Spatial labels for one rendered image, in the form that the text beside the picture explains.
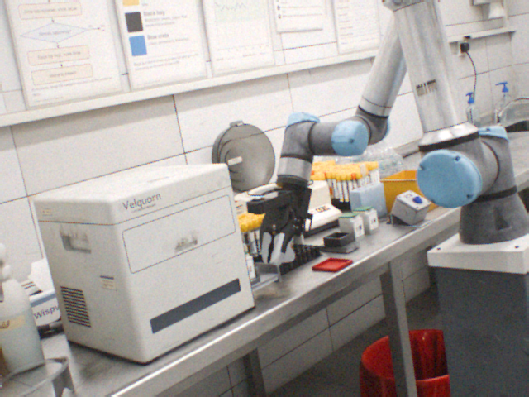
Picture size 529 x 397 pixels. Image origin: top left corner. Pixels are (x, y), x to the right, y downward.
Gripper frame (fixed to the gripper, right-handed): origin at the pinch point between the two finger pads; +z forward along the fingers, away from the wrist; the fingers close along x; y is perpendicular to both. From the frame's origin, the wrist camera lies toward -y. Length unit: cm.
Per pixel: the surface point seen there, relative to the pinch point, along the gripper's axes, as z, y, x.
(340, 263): -5.0, 17.7, -5.1
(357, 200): -25.4, 38.4, 9.1
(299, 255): -5.6, 14.6, 5.0
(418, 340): 7, 89, 14
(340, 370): 22, 92, 45
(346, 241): -11.6, 25.1, 0.0
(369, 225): -18.1, 35.6, 1.7
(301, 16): -98, 54, 59
